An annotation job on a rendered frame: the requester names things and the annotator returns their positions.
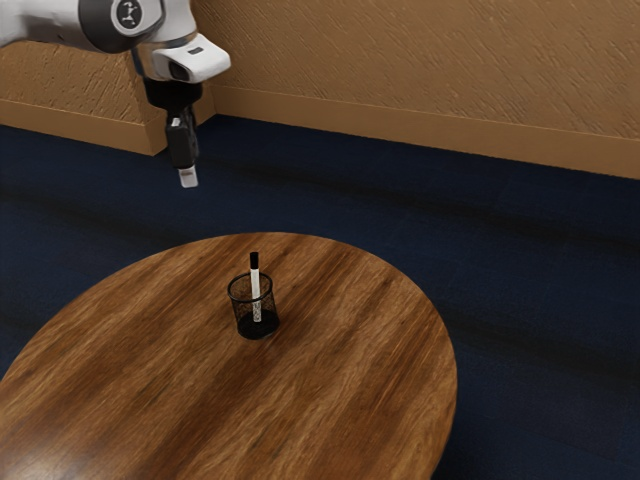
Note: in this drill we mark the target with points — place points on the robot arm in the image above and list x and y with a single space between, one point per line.
60 22

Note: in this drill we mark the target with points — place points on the white pen with black cap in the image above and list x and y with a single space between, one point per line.
255 280

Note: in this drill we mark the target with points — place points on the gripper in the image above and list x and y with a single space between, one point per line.
170 95

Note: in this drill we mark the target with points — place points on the black mesh pen holder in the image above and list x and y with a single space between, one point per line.
252 312

